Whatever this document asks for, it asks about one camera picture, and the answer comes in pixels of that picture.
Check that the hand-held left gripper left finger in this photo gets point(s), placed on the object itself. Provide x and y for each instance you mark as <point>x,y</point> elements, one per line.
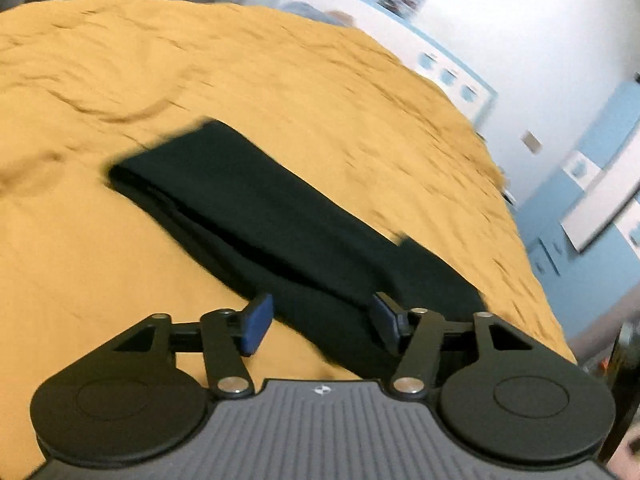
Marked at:
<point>257,322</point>

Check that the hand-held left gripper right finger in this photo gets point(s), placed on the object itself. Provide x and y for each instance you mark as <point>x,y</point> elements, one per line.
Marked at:
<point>385,325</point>

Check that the black pants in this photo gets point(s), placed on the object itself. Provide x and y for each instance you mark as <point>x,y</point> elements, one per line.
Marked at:
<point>280,220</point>

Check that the blue and white wardrobe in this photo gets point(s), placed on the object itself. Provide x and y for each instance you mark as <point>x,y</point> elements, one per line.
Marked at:
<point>550,240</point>

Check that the white and blue headboard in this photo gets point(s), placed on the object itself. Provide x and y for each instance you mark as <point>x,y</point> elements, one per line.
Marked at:
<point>440,60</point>

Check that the yellow quilted blanket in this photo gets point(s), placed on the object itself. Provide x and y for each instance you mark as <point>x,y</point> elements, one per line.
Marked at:
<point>150,60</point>

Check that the blue pillow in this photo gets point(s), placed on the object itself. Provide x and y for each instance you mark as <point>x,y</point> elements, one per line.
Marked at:
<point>310,10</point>

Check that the wall switch plate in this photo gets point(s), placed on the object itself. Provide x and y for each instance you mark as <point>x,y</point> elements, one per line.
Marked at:
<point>531,142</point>

